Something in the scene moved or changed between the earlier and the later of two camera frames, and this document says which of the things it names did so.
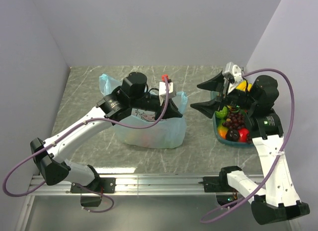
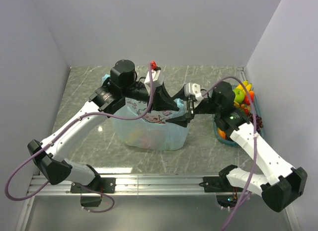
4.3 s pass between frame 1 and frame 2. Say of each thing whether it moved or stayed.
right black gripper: moved
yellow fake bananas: stayed
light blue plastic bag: stayed
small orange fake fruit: stayed
